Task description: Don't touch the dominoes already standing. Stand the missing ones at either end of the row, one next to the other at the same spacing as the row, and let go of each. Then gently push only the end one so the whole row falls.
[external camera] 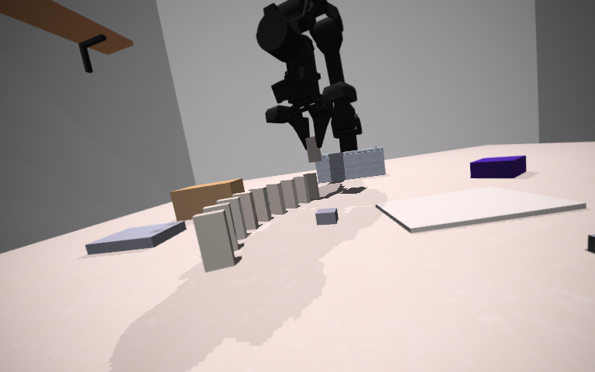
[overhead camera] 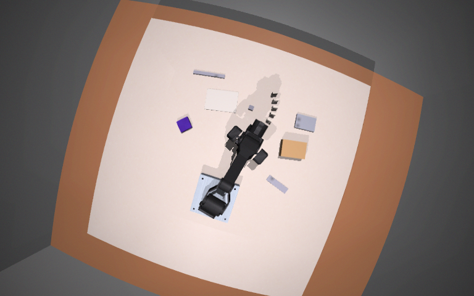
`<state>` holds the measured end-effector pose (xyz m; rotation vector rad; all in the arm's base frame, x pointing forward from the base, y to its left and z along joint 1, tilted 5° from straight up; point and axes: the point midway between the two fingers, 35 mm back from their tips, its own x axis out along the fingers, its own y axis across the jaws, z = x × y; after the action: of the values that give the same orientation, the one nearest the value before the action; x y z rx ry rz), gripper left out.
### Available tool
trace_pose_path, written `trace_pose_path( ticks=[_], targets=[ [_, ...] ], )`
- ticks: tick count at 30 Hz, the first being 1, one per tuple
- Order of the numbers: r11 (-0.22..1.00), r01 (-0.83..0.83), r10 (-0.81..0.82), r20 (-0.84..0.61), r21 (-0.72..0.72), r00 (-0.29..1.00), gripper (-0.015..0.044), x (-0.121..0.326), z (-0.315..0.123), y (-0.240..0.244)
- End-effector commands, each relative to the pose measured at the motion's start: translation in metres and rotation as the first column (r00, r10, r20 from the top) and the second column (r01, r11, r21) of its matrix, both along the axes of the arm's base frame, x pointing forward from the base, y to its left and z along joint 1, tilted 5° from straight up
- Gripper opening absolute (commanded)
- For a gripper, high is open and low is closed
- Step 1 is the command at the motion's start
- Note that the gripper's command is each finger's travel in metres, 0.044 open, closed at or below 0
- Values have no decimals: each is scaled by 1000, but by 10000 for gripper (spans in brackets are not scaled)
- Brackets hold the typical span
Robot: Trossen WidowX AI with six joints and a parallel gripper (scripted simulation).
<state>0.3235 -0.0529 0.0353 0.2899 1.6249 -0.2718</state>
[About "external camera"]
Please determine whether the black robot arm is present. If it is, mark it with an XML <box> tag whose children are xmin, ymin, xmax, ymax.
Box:
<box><xmin>256</xmin><ymin>0</ymin><xmax>363</xmax><ymax>152</ymax></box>

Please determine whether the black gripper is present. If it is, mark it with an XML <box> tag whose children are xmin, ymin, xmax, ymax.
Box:
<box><xmin>265</xmin><ymin>63</ymin><xmax>357</xmax><ymax>150</ymax></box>

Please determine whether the brown rectangular block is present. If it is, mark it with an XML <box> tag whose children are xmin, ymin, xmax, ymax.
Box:
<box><xmin>170</xmin><ymin>178</ymin><xmax>245</xmax><ymax>222</ymax></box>

